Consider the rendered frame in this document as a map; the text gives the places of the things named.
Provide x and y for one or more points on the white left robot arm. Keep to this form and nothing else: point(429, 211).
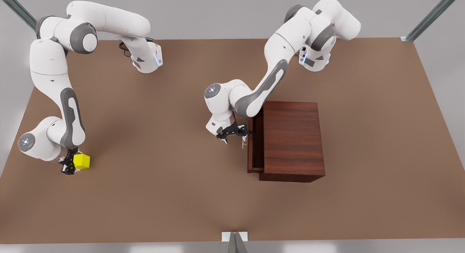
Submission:
point(276, 60)

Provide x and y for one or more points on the brown wooden cabinet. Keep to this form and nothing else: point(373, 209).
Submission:
point(292, 140)

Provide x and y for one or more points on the brown wooden drawer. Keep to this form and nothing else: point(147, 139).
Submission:
point(255, 144)

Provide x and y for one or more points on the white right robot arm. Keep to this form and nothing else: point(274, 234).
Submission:
point(51, 64)

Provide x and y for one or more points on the yellow cube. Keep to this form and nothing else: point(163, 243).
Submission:
point(81, 161)

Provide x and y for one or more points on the silver frame post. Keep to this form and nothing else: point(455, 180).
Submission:
point(17, 9)
point(236, 242)
point(427, 18)

